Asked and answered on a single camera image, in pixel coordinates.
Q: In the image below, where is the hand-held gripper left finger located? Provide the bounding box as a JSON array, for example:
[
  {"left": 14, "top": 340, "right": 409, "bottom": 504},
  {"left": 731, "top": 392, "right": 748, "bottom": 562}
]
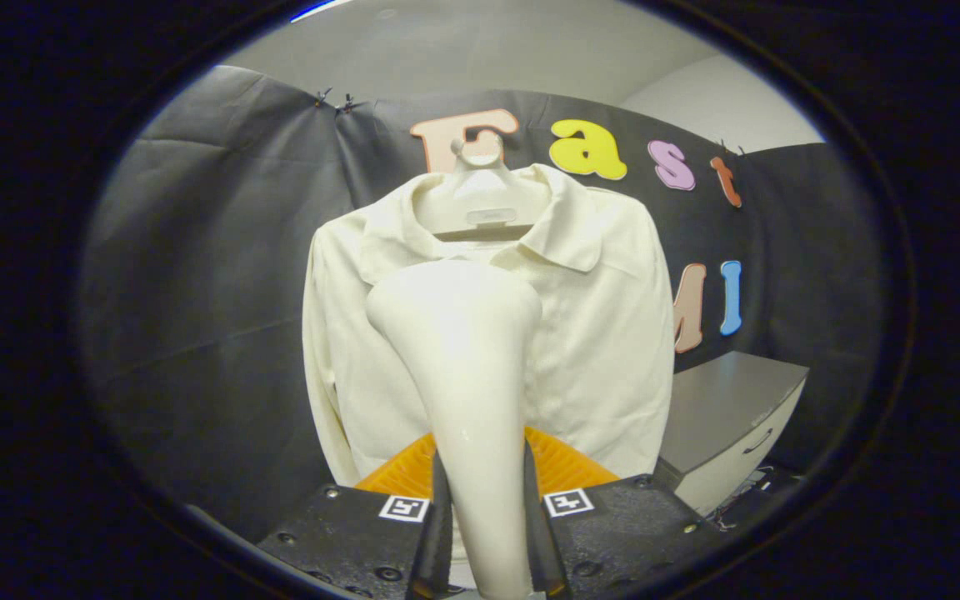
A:
[{"left": 257, "top": 432, "right": 454, "bottom": 600}]

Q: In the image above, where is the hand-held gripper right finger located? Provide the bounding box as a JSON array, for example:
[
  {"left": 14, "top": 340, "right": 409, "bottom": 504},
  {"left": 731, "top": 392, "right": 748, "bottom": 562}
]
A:
[{"left": 522, "top": 427, "right": 727, "bottom": 600}]

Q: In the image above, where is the white garment steamer head with hose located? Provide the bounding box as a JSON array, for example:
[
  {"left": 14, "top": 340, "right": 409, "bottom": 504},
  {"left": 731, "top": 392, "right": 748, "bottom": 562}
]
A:
[{"left": 365, "top": 258, "right": 544, "bottom": 600}]

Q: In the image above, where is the cream button shirt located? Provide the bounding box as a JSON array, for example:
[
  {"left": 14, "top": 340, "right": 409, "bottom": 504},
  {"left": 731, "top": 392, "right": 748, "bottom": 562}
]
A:
[{"left": 302, "top": 163, "right": 676, "bottom": 488}]

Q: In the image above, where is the white cabinet with grey top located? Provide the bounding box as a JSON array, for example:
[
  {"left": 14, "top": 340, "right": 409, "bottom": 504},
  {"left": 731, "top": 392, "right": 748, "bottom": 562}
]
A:
[{"left": 655, "top": 351, "right": 810, "bottom": 518}]

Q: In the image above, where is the black box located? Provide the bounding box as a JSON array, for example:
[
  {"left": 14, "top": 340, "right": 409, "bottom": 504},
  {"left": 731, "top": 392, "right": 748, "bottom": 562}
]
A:
[{"left": 734, "top": 467, "right": 806, "bottom": 518}]

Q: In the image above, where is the cream plastic hanger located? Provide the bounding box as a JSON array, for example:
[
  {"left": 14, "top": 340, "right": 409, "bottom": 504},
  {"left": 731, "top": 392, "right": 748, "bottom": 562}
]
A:
[{"left": 413, "top": 137, "right": 549, "bottom": 243}]

